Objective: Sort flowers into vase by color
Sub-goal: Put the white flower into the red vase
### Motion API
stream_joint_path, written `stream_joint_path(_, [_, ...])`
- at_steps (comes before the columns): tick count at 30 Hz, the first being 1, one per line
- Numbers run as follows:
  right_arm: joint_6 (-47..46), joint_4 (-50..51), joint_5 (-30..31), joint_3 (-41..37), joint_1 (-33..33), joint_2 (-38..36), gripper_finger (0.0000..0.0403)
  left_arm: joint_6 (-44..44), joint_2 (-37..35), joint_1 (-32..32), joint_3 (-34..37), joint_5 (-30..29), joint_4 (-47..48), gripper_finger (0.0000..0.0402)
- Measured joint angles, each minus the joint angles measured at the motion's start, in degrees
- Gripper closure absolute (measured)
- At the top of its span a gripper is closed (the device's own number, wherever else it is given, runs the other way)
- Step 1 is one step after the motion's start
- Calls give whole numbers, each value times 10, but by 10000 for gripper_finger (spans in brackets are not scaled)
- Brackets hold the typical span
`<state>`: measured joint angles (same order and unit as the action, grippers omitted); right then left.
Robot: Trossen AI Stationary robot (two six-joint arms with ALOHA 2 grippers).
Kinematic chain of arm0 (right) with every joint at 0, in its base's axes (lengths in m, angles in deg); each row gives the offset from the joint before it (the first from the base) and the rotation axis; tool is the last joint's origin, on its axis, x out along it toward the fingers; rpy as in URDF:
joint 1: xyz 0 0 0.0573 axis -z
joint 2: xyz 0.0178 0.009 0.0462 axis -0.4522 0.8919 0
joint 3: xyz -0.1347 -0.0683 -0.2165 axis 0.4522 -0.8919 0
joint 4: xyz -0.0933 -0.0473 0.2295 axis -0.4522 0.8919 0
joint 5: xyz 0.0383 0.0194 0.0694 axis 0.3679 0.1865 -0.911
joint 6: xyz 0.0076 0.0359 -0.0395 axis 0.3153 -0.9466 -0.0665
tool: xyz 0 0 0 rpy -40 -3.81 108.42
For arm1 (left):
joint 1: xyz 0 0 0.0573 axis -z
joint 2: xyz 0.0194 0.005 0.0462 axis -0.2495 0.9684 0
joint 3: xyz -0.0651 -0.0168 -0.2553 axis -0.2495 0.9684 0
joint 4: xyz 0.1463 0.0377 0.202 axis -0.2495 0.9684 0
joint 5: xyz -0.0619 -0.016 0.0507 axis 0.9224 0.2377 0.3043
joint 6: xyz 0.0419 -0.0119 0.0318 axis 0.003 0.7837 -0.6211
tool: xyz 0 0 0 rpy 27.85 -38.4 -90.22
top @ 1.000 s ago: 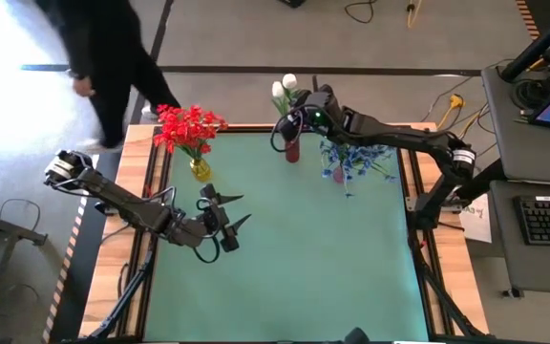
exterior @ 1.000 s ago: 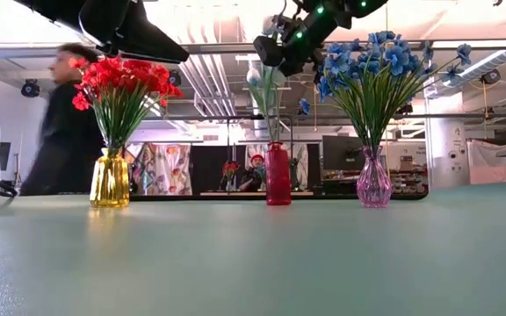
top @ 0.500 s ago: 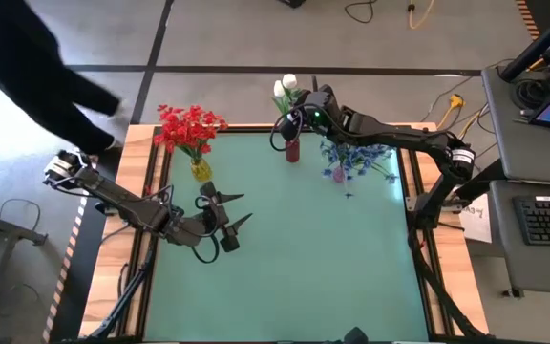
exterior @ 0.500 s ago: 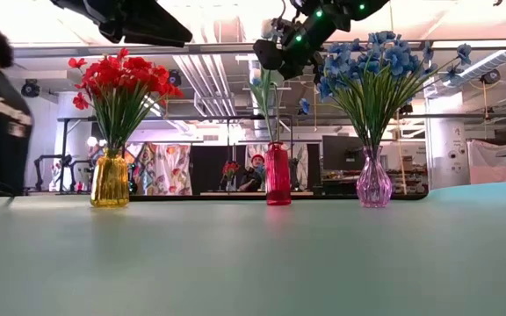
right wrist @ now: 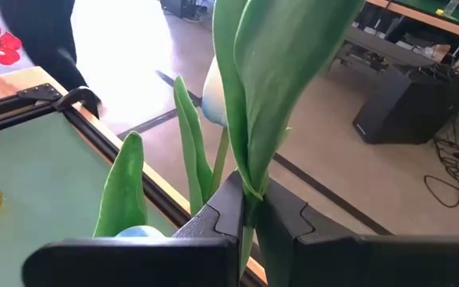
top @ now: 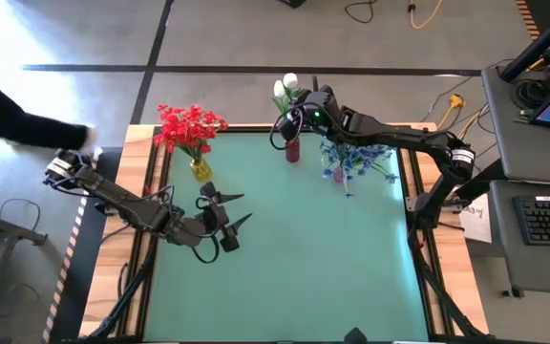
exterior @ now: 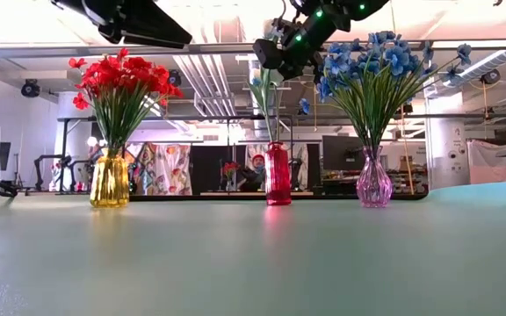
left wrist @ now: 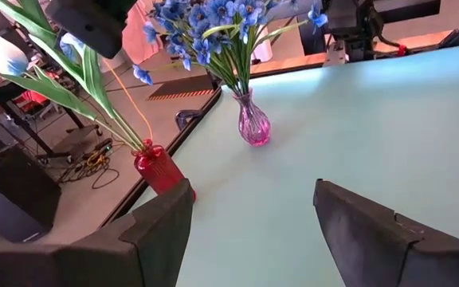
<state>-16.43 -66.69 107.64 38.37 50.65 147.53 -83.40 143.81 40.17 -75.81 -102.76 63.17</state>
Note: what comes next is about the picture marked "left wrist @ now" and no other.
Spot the wooden base board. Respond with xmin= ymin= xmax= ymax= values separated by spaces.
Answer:
xmin=249 ymin=26 xmax=459 ymax=77

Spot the pink ribbed glass vase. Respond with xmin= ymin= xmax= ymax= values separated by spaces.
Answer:
xmin=232 ymin=88 xmax=273 ymax=147

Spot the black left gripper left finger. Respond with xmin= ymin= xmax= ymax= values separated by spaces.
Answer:
xmin=0 ymin=178 xmax=194 ymax=287

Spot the red crate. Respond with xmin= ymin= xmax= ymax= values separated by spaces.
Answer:
xmin=14 ymin=90 xmax=52 ymax=117

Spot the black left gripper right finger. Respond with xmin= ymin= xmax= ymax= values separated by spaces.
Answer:
xmin=312 ymin=178 xmax=459 ymax=287

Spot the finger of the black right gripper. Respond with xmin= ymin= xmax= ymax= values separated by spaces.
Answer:
xmin=45 ymin=0 xmax=139 ymax=60

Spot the black power strip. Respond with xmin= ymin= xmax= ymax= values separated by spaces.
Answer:
xmin=92 ymin=138 xmax=114 ymax=155

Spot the red glass vase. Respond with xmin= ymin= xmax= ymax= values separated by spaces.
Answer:
xmin=131 ymin=138 xmax=198 ymax=203

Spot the blue artificial flower bunch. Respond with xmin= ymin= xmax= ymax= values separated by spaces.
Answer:
xmin=131 ymin=0 xmax=329 ymax=97

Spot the striped hazard mat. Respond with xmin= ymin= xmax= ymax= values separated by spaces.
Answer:
xmin=145 ymin=73 xmax=218 ymax=102

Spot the black cable tangle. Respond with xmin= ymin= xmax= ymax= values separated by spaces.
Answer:
xmin=56 ymin=137 xmax=122 ymax=191

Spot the black wheeled cart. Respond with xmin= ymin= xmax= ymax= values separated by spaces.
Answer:
xmin=0 ymin=99 xmax=104 ymax=163

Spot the yellow hanging cable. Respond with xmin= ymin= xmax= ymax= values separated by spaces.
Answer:
xmin=100 ymin=58 xmax=155 ymax=141

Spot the black table clamp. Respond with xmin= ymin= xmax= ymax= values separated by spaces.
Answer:
xmin=174 ymin=108 xmax=203 ymax=132

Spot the pink white draped cloth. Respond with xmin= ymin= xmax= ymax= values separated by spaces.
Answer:
xmin=120 ymin=0 xmax=163 ymax=67

